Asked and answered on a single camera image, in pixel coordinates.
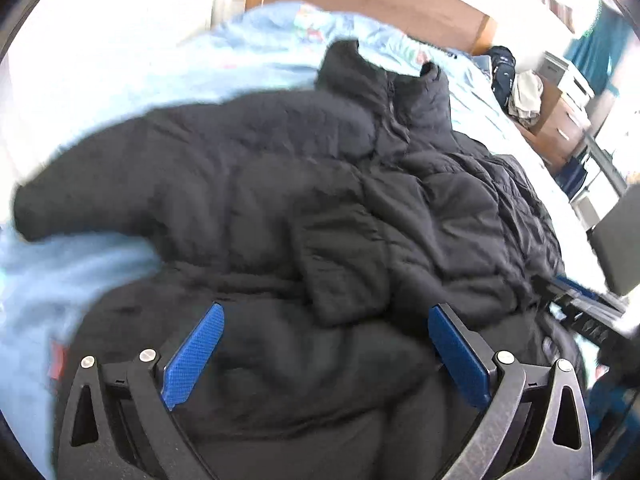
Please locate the dark grey panel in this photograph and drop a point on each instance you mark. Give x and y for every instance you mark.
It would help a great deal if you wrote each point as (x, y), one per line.
(617, 245)

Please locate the black metal rack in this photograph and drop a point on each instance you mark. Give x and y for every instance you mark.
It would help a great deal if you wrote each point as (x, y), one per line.
(602, 160)

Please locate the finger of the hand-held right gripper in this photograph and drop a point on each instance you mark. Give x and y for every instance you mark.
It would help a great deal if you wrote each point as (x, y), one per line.
(587, 290)
(585, 321)

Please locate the beige crumpled clothes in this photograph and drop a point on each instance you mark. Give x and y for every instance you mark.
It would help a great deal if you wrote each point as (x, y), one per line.
(526, 95)

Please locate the black puffer jacket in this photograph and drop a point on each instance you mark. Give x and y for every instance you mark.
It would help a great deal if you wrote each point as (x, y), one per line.
(310, 220)

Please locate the blue printed bed sheet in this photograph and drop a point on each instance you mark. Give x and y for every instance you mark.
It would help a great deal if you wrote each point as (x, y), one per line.
(240, 55)

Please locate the black backpack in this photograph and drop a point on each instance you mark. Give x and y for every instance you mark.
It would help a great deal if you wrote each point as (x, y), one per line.
(502, 72)

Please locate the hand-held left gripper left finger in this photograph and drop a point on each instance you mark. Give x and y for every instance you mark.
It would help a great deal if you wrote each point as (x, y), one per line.
(192, 355)

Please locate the wooden drawer chest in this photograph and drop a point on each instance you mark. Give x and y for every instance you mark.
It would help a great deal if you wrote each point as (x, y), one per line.
(557, 127)

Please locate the teal hanging cloth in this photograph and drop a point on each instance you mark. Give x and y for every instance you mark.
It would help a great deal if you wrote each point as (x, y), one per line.
(600, 40)

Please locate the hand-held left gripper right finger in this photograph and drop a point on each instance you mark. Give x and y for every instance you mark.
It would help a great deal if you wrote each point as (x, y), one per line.
(460, 360)

